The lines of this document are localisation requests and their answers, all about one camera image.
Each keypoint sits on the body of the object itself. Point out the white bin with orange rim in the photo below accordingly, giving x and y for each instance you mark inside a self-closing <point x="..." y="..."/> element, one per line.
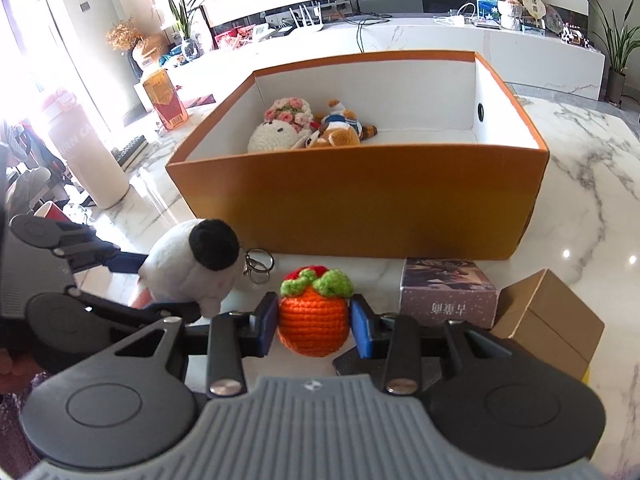
<point x="350" y="200"/>

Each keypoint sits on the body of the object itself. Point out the white and black plush toy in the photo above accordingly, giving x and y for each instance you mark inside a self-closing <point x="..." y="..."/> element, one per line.
<point x="175" y="260"/>

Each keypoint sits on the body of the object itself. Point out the clothes on chair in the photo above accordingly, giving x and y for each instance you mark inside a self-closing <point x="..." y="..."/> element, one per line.
<point x="27" y="170"/>

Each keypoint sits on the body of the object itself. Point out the red snack boxes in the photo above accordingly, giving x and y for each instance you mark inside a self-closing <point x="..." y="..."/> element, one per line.
<point x="235" y="36"/>

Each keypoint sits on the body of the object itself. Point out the dark grey box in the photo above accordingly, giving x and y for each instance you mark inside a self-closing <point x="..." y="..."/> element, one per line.
<point x="350" y="365"/>

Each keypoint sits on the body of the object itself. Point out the white crochet bear with flowers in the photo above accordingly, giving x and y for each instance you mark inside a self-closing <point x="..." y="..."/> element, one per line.
<point x="277" y="130"/>

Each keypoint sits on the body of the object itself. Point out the white tumbler pink lid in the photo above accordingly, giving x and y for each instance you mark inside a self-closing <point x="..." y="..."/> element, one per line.
<point x="90" y="160"/>

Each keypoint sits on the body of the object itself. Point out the brown cardboard box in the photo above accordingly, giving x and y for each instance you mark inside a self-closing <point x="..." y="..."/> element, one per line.
<point x="545" y="320"/>

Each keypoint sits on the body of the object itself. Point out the tall potted plant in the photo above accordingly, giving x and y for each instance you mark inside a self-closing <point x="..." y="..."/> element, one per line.
<point x="617" y="60"/>

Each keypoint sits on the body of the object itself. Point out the golden dried flowers in vase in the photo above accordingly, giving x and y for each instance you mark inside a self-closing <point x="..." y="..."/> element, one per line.
<point x="125" y="40"/>

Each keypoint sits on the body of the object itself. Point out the orange and red gift box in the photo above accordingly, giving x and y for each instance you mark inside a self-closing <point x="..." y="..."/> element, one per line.
<point x="165" y="100"/>

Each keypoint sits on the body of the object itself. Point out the black and white figurine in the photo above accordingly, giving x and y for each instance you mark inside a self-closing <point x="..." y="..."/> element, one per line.
<point x="572" y="36"/>

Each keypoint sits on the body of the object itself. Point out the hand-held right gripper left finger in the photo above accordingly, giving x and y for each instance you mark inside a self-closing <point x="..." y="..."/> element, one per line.
<point x="269" y="322"/>

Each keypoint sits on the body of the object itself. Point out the purple card box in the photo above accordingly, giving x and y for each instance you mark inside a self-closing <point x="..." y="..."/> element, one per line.
<point x="445" y="290"/>

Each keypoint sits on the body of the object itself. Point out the green plant in glass vase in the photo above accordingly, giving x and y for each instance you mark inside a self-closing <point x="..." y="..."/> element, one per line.
<point x="187" y="35"/>

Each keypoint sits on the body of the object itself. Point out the round paper fan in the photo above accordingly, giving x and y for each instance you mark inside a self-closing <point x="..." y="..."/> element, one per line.
<point x="536" y="5"/>

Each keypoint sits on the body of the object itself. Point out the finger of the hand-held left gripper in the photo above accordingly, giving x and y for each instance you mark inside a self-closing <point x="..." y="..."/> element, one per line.
<point x="125" y="312"/>
<point x="100" y="251"/>

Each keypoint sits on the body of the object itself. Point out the white router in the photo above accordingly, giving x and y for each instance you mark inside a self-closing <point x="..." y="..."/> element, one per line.
<point x="307" y="22"/>

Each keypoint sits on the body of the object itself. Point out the teddy bear bouquet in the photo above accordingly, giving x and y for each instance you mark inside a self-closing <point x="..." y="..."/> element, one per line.
<point x="507" y="7"/>

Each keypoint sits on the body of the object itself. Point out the brown dog plush sailor outfit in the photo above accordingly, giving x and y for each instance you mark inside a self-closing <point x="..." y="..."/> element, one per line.
<point x="337" y="132"/>

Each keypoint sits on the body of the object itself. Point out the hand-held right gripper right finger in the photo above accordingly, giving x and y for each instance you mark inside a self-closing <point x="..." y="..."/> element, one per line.
<point x="361" y="330"/>

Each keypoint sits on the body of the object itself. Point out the white television cabinet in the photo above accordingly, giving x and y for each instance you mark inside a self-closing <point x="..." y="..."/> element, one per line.
<point x="425" y="40"/>

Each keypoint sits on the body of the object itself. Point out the black keyboard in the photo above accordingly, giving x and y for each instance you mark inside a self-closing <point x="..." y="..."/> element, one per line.
<point x="131" y="150"/>

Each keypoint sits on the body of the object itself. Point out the orange crochet persimmon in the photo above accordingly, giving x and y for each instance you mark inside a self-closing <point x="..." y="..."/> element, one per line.
<point x="312" y="320"/>

